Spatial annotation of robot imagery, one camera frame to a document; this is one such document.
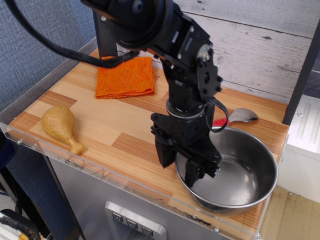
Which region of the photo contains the clear acrylic edge guard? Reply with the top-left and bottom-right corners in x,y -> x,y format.
0,121 -> 291,240

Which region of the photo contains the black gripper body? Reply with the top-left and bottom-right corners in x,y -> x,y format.
151,103 -> 223,178

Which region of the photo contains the dark left vertical post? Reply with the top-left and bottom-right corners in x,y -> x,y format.
92,11 -> 118,58

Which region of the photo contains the plastic toy chicken drumstick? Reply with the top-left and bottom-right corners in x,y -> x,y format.
40,106 -> 85,155

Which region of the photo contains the silver steel bowl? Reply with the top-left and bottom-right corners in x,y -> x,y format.
183,127 -> 278,216

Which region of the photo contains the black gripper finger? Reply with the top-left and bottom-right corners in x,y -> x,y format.
155,136 -> 176,168
184,159 -> 206,188

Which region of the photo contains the white ribbed side box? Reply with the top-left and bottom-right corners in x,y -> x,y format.
277,95 -> 320,202

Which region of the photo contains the black braided cable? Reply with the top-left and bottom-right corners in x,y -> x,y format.
4,0 -> 140,70

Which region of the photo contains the red handled metal spoon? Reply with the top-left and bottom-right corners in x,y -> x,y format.
212,108 -> 259,127

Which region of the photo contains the folded orange cloth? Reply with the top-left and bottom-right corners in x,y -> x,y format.
95,56 -> 156,99

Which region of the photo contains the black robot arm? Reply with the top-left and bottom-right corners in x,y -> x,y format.
84,0 -> 223,187

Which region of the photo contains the silver button control panel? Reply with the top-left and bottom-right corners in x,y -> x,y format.
104,200 -> 167,240

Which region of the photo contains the dark vertical post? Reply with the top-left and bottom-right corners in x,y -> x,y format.
92,11 -> 118,58
282,22 -> 320,125

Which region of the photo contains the dark right vertical post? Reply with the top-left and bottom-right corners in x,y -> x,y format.
282,22 -> 320,125

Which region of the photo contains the yellow object bottom left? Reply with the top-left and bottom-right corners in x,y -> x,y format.
18,232 -> 42,240

